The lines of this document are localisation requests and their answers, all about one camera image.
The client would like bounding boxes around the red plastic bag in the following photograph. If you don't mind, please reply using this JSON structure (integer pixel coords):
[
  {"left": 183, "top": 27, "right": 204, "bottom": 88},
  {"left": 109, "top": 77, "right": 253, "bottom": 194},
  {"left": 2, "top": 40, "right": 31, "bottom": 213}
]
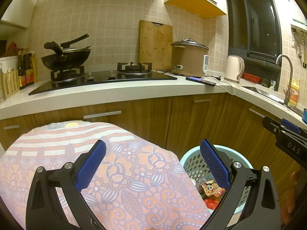
[{"left": 204, "top": 198, "right": 219, "bottom": 210}]

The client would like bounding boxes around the dark kitchen window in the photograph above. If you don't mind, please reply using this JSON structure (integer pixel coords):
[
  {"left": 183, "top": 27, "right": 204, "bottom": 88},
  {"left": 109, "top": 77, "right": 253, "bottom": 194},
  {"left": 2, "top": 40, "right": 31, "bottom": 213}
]
[{"left": 227, "top": 0, "right": 282, "bottom": 64}]

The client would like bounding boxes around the wooden kitchen cabinet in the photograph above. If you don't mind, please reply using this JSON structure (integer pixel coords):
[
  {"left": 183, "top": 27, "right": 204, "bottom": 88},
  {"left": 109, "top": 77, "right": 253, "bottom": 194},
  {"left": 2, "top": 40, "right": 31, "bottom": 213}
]
[{"left": 1, "top": 93, "right": 299, "bottom": 225}]

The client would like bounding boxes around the chrome sink faucet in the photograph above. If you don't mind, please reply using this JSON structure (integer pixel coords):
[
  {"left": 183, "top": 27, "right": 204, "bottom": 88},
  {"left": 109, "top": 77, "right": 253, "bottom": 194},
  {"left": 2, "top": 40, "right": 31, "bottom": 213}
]
[{"left": 275, "top": 54, "right": 295, "bottom": 107}]

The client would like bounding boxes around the yellow dish soap bottle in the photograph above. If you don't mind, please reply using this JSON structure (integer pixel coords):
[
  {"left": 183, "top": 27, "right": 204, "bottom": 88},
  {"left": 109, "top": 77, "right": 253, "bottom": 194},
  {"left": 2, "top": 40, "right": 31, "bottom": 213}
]
[{"left": 289, "top": 78, "right": 300, "bottom": 107}]

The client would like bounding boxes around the red tray by window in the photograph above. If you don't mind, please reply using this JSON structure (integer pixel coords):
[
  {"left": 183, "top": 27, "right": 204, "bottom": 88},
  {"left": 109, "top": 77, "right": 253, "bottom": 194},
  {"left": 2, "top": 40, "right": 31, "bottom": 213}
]
[{"left": 243, "top": 72, "right": 261, "bottom": 84}]

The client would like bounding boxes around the white electric kettle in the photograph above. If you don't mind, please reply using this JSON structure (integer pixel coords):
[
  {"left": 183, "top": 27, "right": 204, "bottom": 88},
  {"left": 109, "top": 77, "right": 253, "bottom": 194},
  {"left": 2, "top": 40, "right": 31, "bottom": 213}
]
[{"left": 224, "top": 55, "right": 245, "bottom": 84}]

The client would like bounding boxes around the smartphone on counter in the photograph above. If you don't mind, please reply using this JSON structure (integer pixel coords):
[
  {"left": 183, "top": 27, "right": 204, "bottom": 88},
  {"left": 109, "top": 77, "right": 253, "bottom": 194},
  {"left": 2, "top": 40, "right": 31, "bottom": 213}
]
[{"left": 185, "top": 76, "right": 216, "bottom": 87}]

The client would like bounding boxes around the light blue plastic basket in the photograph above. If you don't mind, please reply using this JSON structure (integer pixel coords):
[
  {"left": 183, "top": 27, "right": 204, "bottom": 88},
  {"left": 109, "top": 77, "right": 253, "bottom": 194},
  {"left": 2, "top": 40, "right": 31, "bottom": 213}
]
[{"left": 179, "top": 144, "right": 255, "bottom": 215}]

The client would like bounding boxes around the floral pink table cloth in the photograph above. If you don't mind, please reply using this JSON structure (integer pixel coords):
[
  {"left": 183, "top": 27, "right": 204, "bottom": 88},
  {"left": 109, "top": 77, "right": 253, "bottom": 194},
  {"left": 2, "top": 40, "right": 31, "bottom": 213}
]
[{"left": 1, "top": 121, "right": 210, "bottom": 229}]

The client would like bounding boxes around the brown rice cooker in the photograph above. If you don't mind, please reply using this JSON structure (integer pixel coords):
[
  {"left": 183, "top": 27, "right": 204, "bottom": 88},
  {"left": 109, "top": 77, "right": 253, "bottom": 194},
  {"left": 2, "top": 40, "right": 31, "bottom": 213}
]
[{"left": 171, "top": 39, "right": 209, "bottom": 77}]

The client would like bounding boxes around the metal canister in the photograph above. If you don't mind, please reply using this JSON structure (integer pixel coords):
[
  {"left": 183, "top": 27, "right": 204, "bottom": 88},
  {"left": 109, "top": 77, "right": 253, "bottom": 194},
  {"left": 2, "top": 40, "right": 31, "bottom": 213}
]
[{"left": 0, "top": 64, "right": 6, "bottom": 103}]

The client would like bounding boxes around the beige utensil holder basket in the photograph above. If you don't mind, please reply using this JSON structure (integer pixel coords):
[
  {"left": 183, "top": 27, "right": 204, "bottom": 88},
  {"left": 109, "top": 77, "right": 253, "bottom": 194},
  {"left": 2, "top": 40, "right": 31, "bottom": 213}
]
[{"left": 2, "top": 70, "right": 19, "bottom": 99}]

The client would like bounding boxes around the dark sauce bottle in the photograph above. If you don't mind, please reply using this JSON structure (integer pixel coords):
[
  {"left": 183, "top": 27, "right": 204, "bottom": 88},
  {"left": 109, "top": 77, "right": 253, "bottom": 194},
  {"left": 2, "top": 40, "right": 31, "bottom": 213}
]
[{"left": 18, "top": 50, "right": 26, "bottom": 90}]

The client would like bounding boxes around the wooden cutting board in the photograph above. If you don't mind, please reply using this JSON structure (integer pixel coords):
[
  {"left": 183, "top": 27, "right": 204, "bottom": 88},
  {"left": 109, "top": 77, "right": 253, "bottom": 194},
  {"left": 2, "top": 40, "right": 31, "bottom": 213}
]
[{"left": 139, "top": 20, "right": 173, "bottom": 71}]

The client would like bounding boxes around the black gas stove top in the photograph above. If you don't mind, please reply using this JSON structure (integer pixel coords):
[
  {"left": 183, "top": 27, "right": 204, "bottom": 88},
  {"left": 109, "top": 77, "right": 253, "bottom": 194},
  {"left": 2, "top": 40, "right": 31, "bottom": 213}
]
[{"left": 29, "top": 62, "right": 177, "bottom": 96}]

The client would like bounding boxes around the black wok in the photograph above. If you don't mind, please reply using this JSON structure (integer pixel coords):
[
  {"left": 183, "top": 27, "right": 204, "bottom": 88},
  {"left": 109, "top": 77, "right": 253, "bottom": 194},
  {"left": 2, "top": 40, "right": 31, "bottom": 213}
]
[{"left": 41, "top": 33, "right": 91, "bottom": 71}]

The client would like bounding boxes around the white charging cable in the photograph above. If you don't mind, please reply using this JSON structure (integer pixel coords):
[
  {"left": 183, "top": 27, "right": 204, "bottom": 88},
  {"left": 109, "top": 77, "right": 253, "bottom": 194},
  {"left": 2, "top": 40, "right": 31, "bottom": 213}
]
[{"left": 203, "top": 75, "right": 236, "bottom": 96}]

